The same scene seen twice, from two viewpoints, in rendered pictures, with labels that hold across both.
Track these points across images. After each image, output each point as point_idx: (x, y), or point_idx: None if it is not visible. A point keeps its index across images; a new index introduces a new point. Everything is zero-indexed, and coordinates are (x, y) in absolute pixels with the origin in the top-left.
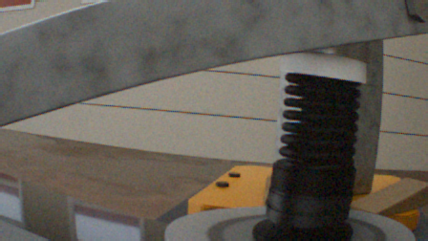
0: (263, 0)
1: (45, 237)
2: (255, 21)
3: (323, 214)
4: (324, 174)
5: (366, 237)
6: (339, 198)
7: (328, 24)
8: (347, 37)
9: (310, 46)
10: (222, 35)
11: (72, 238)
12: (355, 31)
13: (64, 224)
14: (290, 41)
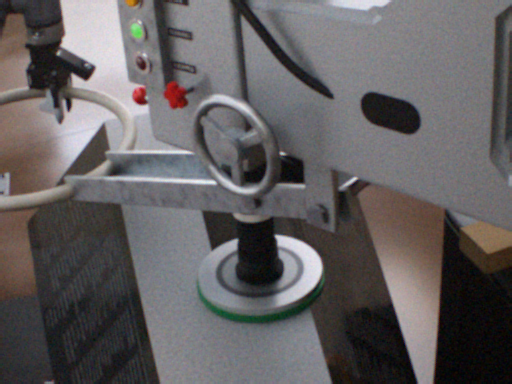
0: (186, 191)
1: (206, 226)
2: (185, 198)
3: (242, 265)
4: (239, 249)
5: (265, 289)
6: (246, 262)
7: (208, 203)
8: (216, 209)
9: (203, 209)
10: (178, 200)
11: (218, 229)
12: (219, 207)
13: (232, 219)
14: (196, 206)
